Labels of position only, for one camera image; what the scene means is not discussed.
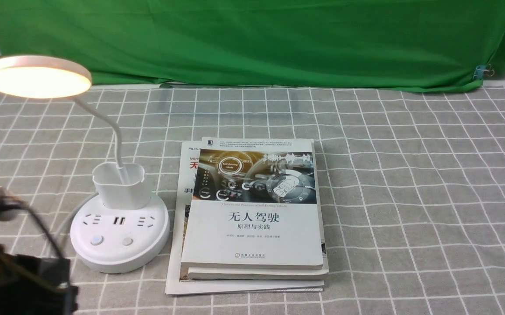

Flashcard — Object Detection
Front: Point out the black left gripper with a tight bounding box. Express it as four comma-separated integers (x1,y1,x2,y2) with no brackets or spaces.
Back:
0,244,79,315

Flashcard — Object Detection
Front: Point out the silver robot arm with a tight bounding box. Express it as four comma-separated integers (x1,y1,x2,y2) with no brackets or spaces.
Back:
0,187,79,315

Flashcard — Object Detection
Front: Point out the white desk lamp with sockets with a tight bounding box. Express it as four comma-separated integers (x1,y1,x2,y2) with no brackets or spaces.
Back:
0,55,170,274

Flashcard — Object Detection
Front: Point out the bottom white magazine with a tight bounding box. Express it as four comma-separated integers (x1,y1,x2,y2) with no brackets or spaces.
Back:
165,141,324,295

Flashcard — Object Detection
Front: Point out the middle white book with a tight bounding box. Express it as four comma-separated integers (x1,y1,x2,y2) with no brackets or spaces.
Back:
187,142,329,281

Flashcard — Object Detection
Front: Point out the top self-driving textbook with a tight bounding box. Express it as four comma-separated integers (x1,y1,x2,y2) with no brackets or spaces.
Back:
181,137,324,270

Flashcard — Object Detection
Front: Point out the grey checked tablecloth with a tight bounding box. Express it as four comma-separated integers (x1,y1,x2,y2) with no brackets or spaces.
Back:
0,86,505,315

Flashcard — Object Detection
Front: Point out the green backdrop cloth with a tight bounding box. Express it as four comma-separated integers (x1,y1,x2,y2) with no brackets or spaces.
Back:
0,0,505,92

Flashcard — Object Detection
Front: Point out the blue binder clip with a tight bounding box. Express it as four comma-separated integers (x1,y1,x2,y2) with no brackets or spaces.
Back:
472,64,495,81

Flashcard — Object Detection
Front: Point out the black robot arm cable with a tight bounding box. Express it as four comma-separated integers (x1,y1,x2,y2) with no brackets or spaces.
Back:
3,199,67,263

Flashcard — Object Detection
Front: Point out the grey lamp power cable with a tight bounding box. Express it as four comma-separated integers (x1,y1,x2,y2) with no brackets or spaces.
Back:
53,192,100,256

